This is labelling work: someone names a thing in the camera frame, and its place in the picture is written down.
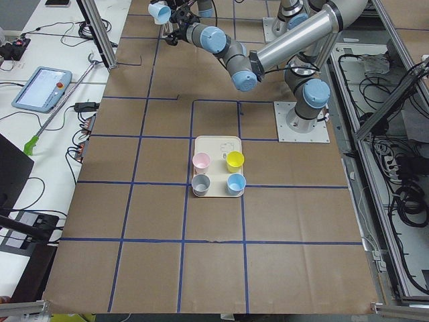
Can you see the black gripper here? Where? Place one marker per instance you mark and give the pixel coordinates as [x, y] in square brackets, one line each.
[183, 30]

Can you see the light blue cup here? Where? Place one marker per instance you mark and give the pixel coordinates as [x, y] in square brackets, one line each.
[160, 12]

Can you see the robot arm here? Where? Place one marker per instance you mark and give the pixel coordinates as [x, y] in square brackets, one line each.
[205, 8]
[304, 47]

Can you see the pink plastic cup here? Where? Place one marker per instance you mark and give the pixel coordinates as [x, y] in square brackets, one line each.
[201, 162]

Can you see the yellow plastic cup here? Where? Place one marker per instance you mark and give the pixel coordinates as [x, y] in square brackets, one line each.
[234, 160]

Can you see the grey plastic cup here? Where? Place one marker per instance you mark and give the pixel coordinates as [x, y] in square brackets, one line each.
[200, 184]

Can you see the light blue cup far corner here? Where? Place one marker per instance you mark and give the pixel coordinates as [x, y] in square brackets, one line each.
[236, 184]

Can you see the smartphone on table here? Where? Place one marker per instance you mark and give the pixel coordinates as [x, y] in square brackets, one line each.
[57, 3]

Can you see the black power adapter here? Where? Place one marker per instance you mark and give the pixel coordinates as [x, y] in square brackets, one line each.
[86, 106]

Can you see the cream plastic tray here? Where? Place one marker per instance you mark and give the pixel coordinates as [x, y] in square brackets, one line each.
[218, 147]

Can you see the teach pendant tablet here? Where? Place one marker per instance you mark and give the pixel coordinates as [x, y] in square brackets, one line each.
[43, 90]

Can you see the reacher grabber tool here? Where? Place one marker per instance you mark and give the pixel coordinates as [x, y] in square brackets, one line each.
[28, 147]

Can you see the black monitor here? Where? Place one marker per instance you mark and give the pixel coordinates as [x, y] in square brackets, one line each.
[15, 170]

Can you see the aluminium frame post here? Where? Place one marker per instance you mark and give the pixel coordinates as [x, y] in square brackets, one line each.
[93, 19]

